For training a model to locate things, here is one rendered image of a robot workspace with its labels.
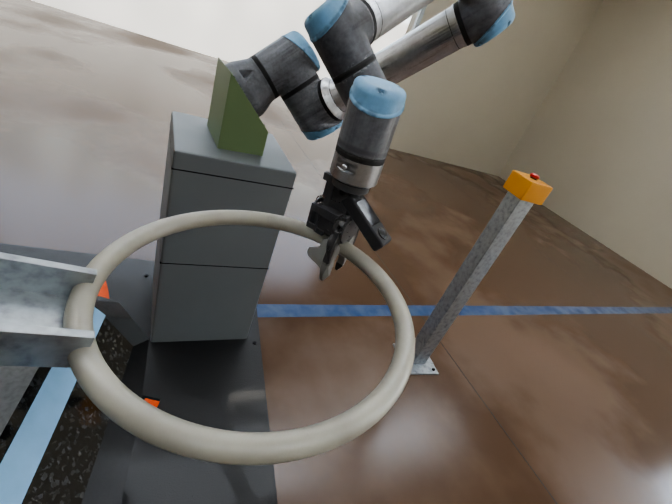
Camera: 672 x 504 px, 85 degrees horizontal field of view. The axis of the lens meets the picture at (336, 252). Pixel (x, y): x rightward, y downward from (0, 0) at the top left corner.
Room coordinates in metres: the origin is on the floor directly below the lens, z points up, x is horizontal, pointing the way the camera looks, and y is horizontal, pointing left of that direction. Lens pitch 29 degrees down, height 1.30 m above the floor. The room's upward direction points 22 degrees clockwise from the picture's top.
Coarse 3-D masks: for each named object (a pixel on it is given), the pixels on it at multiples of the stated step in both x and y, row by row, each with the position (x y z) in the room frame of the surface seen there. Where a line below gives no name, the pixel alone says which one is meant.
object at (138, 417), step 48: (144, 240) 0.47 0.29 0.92; (96, 288) 0.34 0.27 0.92; (384, 288) 0.55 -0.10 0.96; (96, 384) 0.22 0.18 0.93; (384, 384) 0.34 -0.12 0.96; (144, 432) 0.20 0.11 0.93; (192, 432) 0.21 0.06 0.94; (240, 432) 0.23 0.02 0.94; (288, 432) 0.24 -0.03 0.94; (336, 432) 0.26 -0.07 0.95
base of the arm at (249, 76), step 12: (240, 60) 1.27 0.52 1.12; (252, 60) 1.27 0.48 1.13; (240, 72) 1.22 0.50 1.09; (252, 72) 1.24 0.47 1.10; (264, 72) 1.25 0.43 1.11; (240, 84) 1.20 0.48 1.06; (252, 84) 1.22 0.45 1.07; (264, 84) 1.25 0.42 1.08; (252, 96) 1.21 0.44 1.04; (264, 96) 1.25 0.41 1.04; (276, 96) 1.30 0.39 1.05; (264, 108) 1.29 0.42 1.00
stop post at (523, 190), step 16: (512, 176) 1.56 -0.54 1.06; (528, 176) 1.56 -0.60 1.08; (512, 192) 1.52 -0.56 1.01; (528, 192) 1.48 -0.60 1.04; (544, 192) 1.51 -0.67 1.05; (512, 208) 1.51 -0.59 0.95; (528, 208) 1.53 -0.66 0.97; (496, 224) 1.53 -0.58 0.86; (512, 224) 1.52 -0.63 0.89; (480, 240) 1.55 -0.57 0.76; (496, 240) 1.51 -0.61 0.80; (480, 256) 1.51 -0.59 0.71; (496, 256) 1.53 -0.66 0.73; (464, 272) 1.53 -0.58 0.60; (480, 272) 1.52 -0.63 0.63; (448, 288) 1.56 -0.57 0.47; (464, 288) 1.50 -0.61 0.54; (448, 304) 1.51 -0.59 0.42; (464, 304) 1.53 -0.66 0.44; (432, 320) 1.54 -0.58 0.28; (448, 320) 1.52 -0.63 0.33; (432, 336) 1.50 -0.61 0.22; (416, 352) 1.52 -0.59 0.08; (432, 352) 1.53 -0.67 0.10; (416, 368) 1.48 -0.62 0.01; (432, 368) 1.52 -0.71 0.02
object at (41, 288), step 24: (0, 264) 0.29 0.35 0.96; (24, 264) 0.30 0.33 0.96; (48, 264) 0.32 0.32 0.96; (0, 288) 0.29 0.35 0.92; (24, 288) 0.30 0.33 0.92; (48, 288) 0.32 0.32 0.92; (0, 312) 0.26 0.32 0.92; (24, 312) 0.27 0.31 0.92; (48, 312) 0.29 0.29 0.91; (0, 336) 0.21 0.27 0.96; (24, 336) 0.22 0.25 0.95; (48, 336) 0.24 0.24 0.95; (72, 336) 0.25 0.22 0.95; (0, 360) 0.21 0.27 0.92; (24, 360) 0.22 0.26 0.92; (48, 360) 0.23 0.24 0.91
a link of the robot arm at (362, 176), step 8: (336, 152) 0.63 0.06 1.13; (336, 160) 0.63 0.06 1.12; (344, 160) 0.61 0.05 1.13; (336, 168) 0.62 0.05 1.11; (344, 168) 0.61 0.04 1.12; (352, 168) 0.61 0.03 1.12; (360, 168) 0.61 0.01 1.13; (368, 168) 0.62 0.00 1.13; (376, 168) 0.63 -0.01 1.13; (336, 176) 0.62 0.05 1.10; (344, 176) 0.61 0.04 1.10; (352, 176) 0.61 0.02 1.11; (360, 176) 0.61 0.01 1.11; (368, 176) 0.62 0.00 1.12; (376, 176) 0.63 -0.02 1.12; (352, 184) 0.61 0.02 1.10; (360, 184) 0.61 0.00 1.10; (368, 184) 0.62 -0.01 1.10; (376, 184) 0.65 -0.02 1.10
